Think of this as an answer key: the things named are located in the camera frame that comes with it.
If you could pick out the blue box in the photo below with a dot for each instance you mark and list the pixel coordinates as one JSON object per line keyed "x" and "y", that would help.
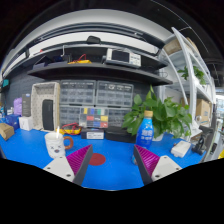
{"x": 12, "y": 120}

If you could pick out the black box white label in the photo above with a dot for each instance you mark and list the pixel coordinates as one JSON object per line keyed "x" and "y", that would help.
{"x": 92, "y": 134}

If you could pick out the purple bag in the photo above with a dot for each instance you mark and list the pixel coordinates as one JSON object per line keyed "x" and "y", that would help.
{"x": 17, "y": 106}

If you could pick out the colourful parts organizer box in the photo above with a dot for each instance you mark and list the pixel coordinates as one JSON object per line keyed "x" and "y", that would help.
{"x": 93, "y": 117}

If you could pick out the green potted plant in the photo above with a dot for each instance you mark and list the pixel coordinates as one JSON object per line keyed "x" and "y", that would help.
{"x": 160, "y": 115}

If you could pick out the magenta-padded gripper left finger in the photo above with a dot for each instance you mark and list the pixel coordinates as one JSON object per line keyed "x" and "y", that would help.
{"x": 63, "y": 166}

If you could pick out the long black case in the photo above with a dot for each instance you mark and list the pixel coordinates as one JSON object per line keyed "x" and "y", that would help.
{"x": 118, "y": 135}

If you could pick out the dark wall shelf unit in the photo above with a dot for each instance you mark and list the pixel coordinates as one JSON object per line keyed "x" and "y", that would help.
{"x": 96, "y": 61}

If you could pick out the black clamp stand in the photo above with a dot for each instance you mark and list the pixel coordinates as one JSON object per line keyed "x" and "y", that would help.
{"x": 201, "y": 141}

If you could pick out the white small box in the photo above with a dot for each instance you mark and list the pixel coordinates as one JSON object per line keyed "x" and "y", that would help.
{"x": 26, "y": 123}

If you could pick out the blue drink bottle yellow cap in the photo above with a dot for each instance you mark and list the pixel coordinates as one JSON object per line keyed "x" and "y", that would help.
{"x": 145, "y": 130}

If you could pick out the white metal shelf unit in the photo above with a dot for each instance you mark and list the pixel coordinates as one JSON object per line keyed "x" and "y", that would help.
{"x": 191, "y": 83}

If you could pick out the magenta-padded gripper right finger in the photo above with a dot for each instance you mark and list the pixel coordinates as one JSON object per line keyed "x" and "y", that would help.
{"x": 156, "y": 165}

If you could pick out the brown cardboard box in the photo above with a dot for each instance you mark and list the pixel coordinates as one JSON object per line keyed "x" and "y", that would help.
{"x": 6, "y": 131}

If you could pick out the flat round red coaster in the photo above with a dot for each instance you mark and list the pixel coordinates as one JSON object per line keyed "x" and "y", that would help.
{"x": 98, "y": 159}

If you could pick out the white mug with face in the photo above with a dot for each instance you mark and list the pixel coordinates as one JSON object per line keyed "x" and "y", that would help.
{"x": 55, "y": 145}

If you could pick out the grey drawer organizer cabinet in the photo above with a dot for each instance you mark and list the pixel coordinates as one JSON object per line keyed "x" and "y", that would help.
{"x": 96, "y": 100}

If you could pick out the white power adapter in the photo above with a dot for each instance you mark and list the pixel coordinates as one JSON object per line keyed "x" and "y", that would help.
{"x": 181, "y": 148}

